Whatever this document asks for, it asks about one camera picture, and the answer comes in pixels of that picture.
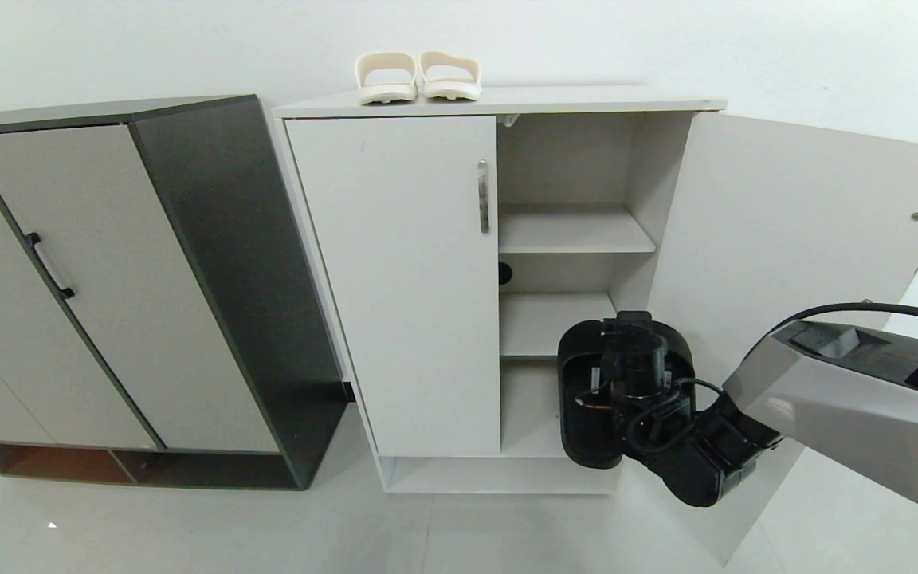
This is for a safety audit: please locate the cream slipper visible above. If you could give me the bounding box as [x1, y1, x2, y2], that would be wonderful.
[354, 51, 420, 106]
[417, 49, 483, 103]

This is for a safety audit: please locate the dark grey cabinet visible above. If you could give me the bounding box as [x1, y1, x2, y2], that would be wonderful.
[0, 94, 349, 492]

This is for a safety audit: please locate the open white cabinet door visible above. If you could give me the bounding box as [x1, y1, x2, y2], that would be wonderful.
[647, 111, 918, 568]

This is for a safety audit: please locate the black cable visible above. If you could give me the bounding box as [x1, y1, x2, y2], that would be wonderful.
[738, 301, 918, 375]

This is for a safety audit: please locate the white cabinet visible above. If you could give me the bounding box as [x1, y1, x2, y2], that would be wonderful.
[271, 84, 728, 496]

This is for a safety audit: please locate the white cabinet door with handle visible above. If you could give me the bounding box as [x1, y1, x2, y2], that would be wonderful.
[284, 116, 502, 459]

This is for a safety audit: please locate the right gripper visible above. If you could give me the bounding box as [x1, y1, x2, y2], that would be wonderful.
[601, 311, 669, 403]

